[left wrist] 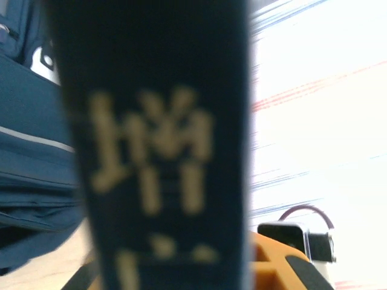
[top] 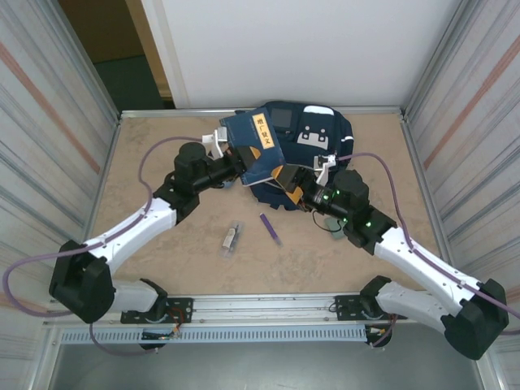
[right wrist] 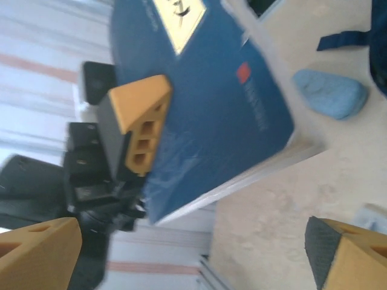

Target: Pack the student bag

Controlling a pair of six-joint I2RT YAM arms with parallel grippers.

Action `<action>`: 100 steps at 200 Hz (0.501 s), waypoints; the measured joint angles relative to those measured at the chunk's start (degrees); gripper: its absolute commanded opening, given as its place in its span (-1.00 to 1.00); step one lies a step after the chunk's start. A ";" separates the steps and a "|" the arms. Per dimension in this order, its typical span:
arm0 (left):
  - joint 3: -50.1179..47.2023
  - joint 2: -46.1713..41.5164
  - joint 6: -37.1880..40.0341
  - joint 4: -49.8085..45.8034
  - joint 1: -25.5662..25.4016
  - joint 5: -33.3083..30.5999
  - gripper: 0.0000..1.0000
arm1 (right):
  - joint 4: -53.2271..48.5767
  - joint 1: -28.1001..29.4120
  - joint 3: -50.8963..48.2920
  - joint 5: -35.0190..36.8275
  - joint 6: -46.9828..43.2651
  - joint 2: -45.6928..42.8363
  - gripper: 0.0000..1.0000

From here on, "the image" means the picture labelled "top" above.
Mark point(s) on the purple pen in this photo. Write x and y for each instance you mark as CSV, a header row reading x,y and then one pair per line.
x,y
270,228

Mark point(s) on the aluminium mounting rail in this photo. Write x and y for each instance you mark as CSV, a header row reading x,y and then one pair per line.
x,y
264,308

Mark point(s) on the aluminium table edge frame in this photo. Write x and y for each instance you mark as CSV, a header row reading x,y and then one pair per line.
x,y
183,110

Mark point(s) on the blue book with yellow label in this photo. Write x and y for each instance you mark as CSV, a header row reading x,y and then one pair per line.
x,y
252,134

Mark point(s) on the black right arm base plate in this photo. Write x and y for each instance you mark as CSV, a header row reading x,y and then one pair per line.
x,y
347,306

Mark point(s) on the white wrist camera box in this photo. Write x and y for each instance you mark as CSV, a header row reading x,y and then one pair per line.
x,y
325,166
217,140

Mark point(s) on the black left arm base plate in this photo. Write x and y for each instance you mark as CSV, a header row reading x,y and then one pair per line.
x,y
180,310

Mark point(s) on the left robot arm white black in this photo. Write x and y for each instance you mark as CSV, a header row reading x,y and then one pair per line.
x,y
130,231

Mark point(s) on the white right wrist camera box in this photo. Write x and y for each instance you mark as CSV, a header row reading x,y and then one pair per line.
x,y
325,166

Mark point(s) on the tan wooden door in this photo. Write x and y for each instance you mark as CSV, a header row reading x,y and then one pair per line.
x,y
144,36

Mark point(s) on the navy blue student backpack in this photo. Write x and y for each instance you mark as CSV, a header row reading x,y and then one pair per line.
x,y
321,134

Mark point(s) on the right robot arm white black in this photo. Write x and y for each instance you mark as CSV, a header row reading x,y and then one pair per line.
x,y
422,260

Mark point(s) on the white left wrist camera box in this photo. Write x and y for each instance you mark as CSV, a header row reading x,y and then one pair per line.
x,y
217,140

